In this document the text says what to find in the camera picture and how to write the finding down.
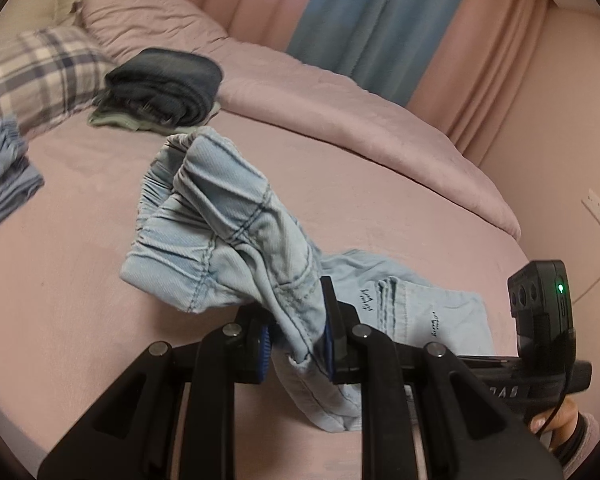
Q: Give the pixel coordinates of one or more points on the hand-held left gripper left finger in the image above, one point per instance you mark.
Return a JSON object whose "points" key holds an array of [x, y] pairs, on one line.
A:
{"points": [[257, 355]]}

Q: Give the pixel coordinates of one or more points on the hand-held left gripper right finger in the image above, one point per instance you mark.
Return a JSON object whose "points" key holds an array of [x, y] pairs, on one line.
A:
{"points": [[330, 355]]}

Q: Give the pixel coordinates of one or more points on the light blue strawberry pants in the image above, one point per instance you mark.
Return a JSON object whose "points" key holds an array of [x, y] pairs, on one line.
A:
{"points": [[240, 220]]}

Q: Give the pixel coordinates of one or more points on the person's right forearm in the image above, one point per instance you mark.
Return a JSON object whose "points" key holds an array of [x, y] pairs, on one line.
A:
{"points": [[582, 437]]}

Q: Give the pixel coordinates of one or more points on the person's right hand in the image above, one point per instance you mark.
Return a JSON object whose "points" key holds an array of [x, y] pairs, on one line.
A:
{"points": [[555, 417]]}

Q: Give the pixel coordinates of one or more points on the pink duvet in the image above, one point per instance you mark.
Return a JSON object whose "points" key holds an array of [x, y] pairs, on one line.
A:
{"points": [[305, 85]]}

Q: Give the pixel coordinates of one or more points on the folded pale green garment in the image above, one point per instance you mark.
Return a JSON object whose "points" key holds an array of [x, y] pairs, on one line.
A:
{"points": [[115, 119]]}

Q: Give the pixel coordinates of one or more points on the folded dark denim jeans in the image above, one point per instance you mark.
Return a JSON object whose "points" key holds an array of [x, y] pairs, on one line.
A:
{"points": [[165, 85]]}

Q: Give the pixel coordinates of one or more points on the folded light blue jeans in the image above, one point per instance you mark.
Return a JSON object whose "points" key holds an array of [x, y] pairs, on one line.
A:
{"points": [[2, 175]]}

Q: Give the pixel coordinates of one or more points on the plaid pillow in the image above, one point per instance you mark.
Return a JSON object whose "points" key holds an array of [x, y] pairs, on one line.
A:
{"points": [[35, 75]]}

